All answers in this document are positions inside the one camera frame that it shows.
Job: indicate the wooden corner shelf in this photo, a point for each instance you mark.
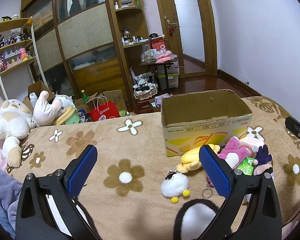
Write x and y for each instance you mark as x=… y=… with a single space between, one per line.
x=130 y=33

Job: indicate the red paper shopping bag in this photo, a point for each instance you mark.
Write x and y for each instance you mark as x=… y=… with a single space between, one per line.
x=103 y=109

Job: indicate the green yellow toy container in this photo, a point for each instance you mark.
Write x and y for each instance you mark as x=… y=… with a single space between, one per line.
x=70 y=116

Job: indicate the white toy display shelf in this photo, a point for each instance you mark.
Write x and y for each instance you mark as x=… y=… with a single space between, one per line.
x=17 y=47

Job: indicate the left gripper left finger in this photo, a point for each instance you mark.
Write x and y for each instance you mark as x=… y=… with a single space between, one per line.
x=47 y=208

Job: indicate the beige flower pattern blanket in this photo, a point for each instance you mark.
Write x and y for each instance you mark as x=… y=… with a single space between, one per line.
x=122 y=192

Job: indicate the white fluffy chick keychain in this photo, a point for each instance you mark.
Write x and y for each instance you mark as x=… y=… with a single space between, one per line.
x=174 y=185

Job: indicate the yellow bear plush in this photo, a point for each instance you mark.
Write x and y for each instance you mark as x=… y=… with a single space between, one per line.
x=189 y=161

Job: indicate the open cardboard box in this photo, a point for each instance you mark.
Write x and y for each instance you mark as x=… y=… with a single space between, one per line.
x=195 y=119

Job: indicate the pink bear plush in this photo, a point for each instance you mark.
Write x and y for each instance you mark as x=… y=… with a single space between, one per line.
x=236 y=151

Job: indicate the wooden door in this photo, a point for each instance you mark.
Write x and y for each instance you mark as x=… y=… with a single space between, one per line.
x=189 y=30

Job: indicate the green tissue pack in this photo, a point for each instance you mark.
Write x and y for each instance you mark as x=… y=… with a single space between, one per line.
x=247 y=166

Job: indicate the red box on table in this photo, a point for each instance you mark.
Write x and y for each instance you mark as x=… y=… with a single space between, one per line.
x=158 y=43

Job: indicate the green bottle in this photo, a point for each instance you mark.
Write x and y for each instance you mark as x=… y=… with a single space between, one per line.
x=85 y=98

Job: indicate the white pink limbed plush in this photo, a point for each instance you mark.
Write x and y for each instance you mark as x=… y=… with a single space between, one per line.
x=45 y=113

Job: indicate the purple haired doll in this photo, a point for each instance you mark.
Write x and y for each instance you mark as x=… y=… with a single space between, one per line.
x=262 y=161

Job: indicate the brown cardboard box on floor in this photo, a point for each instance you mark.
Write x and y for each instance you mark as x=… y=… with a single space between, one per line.
x=36 y=88

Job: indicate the clear plastic storage bin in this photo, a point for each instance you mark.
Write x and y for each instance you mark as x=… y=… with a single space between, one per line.
x=173 y=81

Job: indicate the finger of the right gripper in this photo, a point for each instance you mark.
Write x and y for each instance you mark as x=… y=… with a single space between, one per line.
x=293 y=126

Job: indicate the pink packets on table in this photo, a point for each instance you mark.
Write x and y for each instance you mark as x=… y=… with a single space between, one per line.
x=164 y=56

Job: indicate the large white beige plush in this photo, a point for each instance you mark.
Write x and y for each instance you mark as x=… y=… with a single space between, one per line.
x=16 y=122

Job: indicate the black white headband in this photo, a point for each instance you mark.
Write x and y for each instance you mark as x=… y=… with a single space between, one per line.
x=190 y=219

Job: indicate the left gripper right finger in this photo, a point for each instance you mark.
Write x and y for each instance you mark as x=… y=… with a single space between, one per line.
x=262 y=218

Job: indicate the wooden wardrobe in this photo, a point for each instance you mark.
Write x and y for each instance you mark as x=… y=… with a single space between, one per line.
x=77 y=46

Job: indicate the pink white marshmallow plush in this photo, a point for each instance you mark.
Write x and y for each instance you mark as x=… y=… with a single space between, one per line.
x=251 y=143

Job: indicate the lace trimmed basket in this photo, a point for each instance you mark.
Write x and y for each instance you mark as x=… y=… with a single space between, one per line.
x=145 y=87

